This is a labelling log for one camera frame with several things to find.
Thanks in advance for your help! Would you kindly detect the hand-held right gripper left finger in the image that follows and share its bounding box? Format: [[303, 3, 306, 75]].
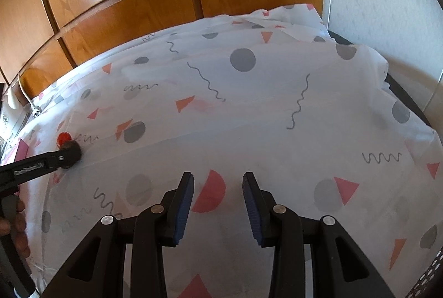
[[48, 171, 195, 298]]

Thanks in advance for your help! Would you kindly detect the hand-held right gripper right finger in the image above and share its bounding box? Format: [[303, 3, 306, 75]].
[[242, 171, 395, 298]]

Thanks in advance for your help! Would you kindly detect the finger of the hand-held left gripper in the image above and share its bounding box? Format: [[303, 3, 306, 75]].
[[43, 149, 72, 170]]

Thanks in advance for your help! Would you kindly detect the dark brown round fruit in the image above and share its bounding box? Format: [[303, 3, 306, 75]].
[[60, 140, 83, 170]]

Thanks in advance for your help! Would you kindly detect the pink shallow cardboard box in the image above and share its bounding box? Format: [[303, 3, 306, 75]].
[[5, 138, 30, 163]]

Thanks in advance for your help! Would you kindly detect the person's left hand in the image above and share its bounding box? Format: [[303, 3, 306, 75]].
[[0, 198, 30, 259]]

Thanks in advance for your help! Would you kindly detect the white patterned tablecloth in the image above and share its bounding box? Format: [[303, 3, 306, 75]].
[[0, 2, 443, 298]]

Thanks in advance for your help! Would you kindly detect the dark perforated panel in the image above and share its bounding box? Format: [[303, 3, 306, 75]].
[[406, 248, 443, 298]]

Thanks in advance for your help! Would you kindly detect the white power cord with plug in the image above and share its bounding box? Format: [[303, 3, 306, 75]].
[[17, 74, 40, 116]]

